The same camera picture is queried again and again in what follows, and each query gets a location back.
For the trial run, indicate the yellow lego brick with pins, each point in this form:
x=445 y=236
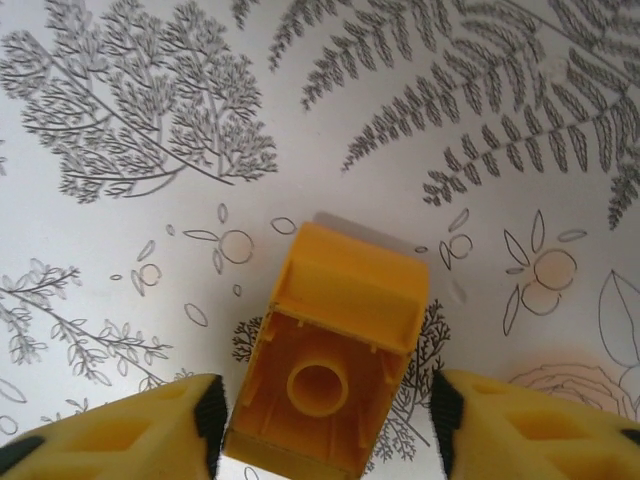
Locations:
x=325 y=300

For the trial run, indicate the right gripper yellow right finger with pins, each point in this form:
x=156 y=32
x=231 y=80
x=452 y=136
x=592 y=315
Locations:
x=540 y=440

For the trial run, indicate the floral patterned table cover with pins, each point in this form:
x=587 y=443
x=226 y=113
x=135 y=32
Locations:
x=150 y=75

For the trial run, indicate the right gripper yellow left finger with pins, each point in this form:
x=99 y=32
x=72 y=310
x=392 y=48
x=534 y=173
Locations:
x=110 y=440

